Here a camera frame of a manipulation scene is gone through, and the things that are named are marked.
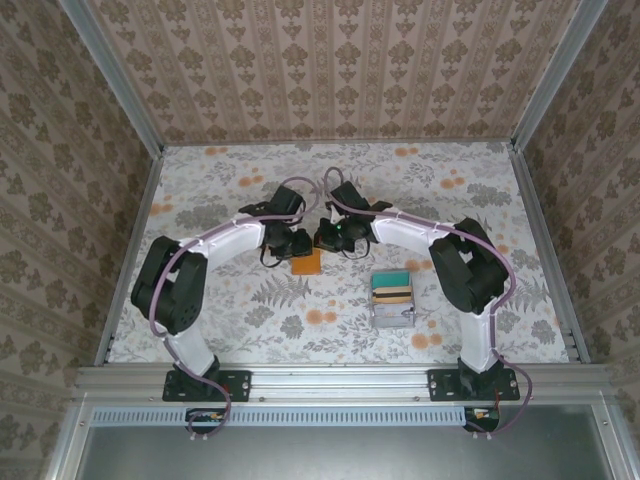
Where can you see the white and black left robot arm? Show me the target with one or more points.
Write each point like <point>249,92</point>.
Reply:
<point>235,240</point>

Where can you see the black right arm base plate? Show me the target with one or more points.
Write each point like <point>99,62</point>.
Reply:
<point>440,385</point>

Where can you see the clear plastic card box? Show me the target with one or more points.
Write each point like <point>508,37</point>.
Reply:
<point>395,317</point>

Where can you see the aluminium frame post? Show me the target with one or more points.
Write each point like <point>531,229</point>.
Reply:
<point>119,80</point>
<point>555,75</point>

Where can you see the floral patterned table cover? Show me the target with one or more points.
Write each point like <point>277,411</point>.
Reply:
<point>250,330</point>

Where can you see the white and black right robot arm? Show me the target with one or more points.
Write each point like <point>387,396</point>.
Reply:
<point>400,230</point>

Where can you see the aluminium mounting rail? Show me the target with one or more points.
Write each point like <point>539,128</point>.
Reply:
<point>340,382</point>

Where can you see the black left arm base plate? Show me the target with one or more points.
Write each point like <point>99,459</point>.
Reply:
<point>240,385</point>

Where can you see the black power connector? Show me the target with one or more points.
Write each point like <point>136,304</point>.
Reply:
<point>487,422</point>
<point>200,417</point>

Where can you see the grey metal panel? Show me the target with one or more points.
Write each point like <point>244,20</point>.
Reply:
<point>340,455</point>

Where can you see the beige card with black stripe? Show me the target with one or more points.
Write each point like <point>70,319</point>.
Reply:
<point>392,290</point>

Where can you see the aluminium side rail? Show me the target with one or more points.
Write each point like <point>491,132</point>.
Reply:
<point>540,225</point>
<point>138,225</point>

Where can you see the teal card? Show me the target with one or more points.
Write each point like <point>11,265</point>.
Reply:
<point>392,279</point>

